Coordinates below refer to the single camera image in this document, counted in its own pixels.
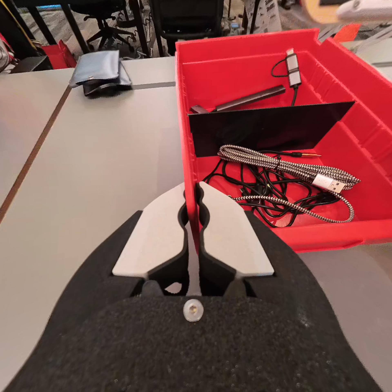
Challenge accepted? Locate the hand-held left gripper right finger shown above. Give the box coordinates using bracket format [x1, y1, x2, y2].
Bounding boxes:
[197, 181, 274, 288]

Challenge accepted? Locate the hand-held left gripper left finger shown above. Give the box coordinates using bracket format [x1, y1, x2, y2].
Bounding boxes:
[114, 182, 190, 288]

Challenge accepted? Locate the thick black cable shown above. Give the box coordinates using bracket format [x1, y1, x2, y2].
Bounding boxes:
[202, 156, 319, 228]

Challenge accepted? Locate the braided grey cable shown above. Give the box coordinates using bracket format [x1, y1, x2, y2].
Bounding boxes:
[218, 144, 362, 224]

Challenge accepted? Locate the red plastic bin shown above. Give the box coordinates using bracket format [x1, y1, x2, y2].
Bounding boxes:
[175, 28, 392, 253]

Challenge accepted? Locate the grey hub with cable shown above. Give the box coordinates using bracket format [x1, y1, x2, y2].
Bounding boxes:
[190, 85, 287, 115]

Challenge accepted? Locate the grey desk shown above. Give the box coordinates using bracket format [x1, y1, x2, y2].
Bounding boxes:
[0, 37, 392, 392]

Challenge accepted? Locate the black divider in red bin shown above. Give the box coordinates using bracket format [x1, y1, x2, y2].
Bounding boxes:
[188, 101, 356, 157]

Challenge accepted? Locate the grey pouch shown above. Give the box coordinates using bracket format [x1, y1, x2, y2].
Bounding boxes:
[69, 50, 132, 97]

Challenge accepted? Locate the red floor bag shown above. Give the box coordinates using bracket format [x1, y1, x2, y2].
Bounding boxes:
[40, 40, 77, 69]

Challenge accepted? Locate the black office chair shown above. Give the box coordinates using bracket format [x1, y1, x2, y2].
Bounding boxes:
[71, 0, 144, 52]
[150, 0, 226, 38]

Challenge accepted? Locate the orange traffic cone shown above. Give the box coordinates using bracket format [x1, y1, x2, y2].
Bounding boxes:
[334, 23, 362, 43]

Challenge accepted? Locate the white folding stand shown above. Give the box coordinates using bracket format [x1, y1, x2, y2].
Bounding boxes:
[336, 0, 392, 22]

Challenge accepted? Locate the dark desk cable flap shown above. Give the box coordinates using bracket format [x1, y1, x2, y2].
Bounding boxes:
[132, 82, 177, 90]

